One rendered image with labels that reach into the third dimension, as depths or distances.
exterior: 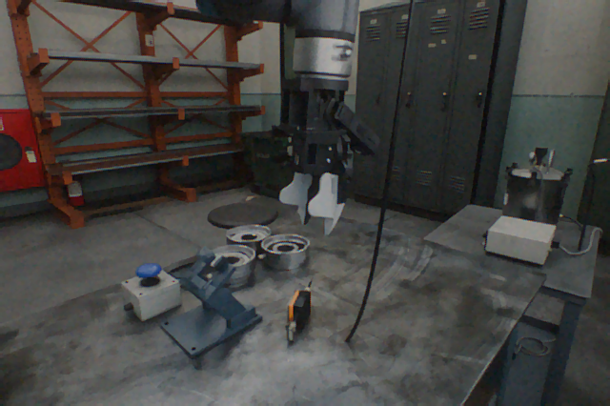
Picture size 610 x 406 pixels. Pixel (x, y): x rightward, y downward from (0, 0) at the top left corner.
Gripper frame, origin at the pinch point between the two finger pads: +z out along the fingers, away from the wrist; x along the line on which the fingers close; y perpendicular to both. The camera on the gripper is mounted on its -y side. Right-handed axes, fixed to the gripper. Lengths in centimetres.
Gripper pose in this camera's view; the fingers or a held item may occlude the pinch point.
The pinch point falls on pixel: (318, 220)
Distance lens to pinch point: 54.6
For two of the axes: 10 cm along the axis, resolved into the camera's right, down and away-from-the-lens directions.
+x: 6.6, 2.8, -7.0
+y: -7.5, 1.5, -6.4
